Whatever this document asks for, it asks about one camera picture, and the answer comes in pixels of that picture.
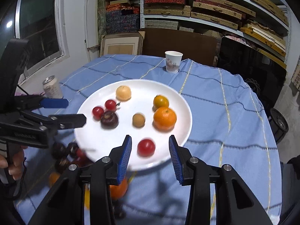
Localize white paper cup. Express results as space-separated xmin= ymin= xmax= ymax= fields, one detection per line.
xmin=165 ymin=51 xmax=183 ymax=73

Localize white leaning strips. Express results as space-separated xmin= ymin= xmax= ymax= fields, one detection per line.
xmin=84 ymin=0 xmax=99 ymax=62

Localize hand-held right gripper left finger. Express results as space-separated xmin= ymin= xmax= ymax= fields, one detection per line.
xmin=28 ymin=135 xmax=132 ymax=225

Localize white beverage can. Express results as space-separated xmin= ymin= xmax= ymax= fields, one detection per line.
xmin=42 ymin=75 xmax=64 ymax=99

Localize white oval plate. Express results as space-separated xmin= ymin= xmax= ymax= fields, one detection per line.
xmin=74 ymin=80 xmax=193 ymax=171

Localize small brown longan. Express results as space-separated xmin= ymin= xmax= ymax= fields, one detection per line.
xmin=132 ymin=113 xmax=146 ymax=128

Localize black wheel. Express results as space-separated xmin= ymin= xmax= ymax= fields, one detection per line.
xmin=269 ymin=108 xmax=289 ymax=143

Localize person's left hand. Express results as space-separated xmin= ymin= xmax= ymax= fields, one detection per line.
xmin=0 ymin=145 xmax=27 ymax=181

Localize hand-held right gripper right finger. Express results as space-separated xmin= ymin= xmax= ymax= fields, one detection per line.
xmin=169 ymin=135 xmax=273 ymax=225

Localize stack of blue patterned boxes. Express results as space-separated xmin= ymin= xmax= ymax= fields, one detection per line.
xmin=105 ymin=9 xmax=141 ymax=34

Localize shelf of stacked boxes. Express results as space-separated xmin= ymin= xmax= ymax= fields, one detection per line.
xmin=102 ymin=0 xmax=290 ymax=57

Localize brown board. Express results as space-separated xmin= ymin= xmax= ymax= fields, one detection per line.
xmin=138 ymin=28 xmax=223 ymax=67

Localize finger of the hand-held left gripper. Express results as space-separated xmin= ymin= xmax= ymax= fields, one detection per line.
xmin=14 ymin=94 xmax=69 ymax=110
xmin=20 ymin=111 xmax=87 ymax=134

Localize green marbled board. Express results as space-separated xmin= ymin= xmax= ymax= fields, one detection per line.
xmin=97 ymin=0 xmax=107 ymax=37

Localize white framed window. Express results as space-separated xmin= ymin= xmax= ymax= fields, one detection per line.
xmin=15 ymin=0 xmax=69 ymax=85

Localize black flat monitor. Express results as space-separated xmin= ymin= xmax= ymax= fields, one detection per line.
xmin=217 ymin=36 xmax=287 ymax=108

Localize small green-orange mandarin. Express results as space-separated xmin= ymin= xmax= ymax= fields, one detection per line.
xmin=153 ymin=95 xmax=169 ymax=110

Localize blue plaid tablecloth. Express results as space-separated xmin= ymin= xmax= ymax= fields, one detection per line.
xmin=14 ymin=54 xmax=282 ymax=225

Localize framed picture in cardboard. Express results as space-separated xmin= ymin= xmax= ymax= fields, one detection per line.
xmin=100 ymin=31 xmax=146 ymax=58

